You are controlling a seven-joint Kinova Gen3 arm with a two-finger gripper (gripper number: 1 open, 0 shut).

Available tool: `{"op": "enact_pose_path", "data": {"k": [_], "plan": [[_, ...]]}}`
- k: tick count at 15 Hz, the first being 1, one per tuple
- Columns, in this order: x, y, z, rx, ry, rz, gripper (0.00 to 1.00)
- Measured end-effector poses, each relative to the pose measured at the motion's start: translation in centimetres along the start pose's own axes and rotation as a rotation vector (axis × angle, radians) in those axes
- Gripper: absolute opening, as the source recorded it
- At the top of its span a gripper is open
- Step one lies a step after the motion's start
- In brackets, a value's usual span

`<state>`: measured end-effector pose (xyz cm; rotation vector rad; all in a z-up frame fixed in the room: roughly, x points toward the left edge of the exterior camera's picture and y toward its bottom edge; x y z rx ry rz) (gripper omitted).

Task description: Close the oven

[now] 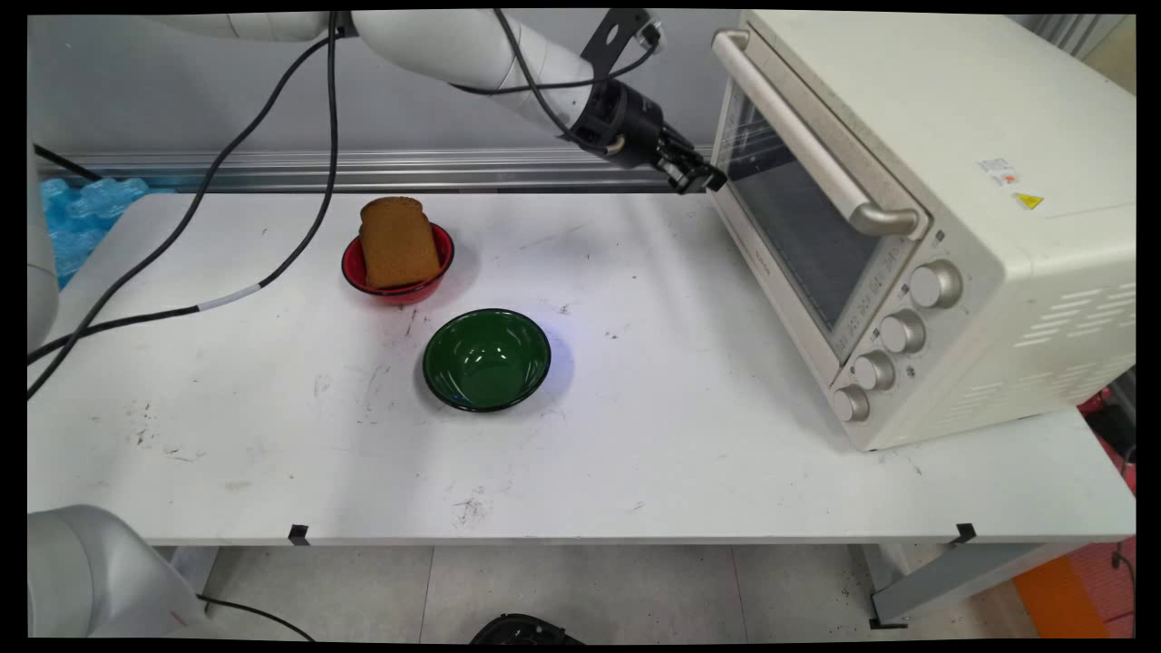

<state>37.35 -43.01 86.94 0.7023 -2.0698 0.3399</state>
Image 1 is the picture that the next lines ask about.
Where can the red floor object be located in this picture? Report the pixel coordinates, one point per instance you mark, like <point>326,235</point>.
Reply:
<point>1116,544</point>

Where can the grey table leg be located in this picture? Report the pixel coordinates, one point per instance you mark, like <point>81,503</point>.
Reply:
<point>961,580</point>

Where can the black round floor object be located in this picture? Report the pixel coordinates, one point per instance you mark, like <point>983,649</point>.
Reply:
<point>526,629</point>

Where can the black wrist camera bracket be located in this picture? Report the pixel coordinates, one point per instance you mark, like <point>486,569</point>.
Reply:
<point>609,41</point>

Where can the cream toaster oven body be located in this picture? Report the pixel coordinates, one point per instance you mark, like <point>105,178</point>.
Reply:
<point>1016,272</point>

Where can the thin black rod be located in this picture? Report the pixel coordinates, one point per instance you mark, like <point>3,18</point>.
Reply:
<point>68,163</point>

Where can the blue bubble wrap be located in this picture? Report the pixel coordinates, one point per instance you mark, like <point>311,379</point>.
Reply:
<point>82,218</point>

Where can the black table edge clip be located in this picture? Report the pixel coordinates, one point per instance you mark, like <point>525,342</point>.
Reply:
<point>965,532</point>
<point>297,534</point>

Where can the silver oven knob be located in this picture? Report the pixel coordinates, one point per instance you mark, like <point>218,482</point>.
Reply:
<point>934,284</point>
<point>851,404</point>
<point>902,332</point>
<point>873,371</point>

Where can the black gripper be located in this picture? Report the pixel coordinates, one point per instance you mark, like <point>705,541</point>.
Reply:
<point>626,122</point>

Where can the red bowl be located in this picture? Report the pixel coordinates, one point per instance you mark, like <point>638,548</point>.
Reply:
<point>413,290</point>

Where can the yellow warning sticker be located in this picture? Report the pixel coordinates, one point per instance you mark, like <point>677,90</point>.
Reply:
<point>1027,201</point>

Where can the white label sticker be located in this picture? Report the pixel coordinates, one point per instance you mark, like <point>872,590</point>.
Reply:
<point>996,172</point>

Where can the cream glass oven door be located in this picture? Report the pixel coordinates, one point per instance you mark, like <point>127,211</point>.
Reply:
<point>798,227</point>

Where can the aluminium profile rail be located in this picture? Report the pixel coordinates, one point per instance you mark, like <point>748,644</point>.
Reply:
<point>363,170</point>

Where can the green bowl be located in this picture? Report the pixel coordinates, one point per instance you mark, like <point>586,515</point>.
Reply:
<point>486,360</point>

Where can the orange floor box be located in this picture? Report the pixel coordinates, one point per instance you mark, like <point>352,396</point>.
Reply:
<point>1061,599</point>

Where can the brown bread slice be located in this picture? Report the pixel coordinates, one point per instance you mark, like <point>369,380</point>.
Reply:
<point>397,243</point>

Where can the grey ribbed panel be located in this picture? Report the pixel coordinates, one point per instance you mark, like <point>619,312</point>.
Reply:
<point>1070,32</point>

